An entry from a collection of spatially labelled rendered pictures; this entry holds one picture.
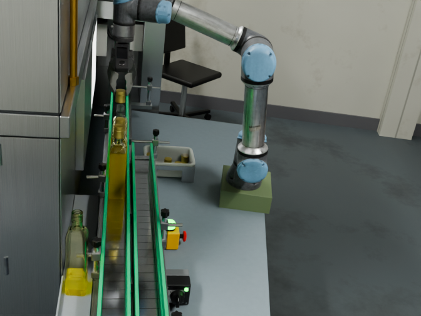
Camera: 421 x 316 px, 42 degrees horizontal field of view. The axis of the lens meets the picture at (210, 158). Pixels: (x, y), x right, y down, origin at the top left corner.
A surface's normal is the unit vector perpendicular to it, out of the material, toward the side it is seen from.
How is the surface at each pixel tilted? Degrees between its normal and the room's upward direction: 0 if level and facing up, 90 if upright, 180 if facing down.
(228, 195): 90
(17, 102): 90
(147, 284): 0
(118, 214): 0
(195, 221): 0
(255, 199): 90
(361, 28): 90
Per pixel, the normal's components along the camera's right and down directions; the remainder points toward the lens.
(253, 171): -0.02, 0.61
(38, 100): 0.14, 0.47
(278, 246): 0.11, -0.88
